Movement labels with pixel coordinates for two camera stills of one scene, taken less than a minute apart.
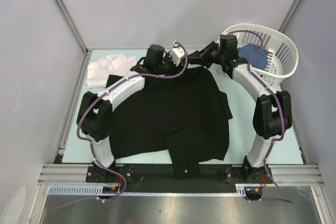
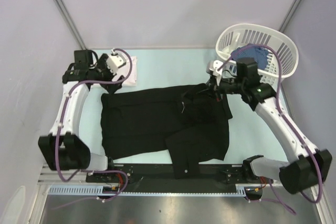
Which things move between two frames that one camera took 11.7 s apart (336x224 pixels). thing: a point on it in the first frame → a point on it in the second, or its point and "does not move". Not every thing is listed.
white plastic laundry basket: (283, 56) does not move
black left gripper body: (167, 67) → (104, 74)
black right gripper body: (210, 55) → (218, 90)
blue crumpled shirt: (248, 51) does not move
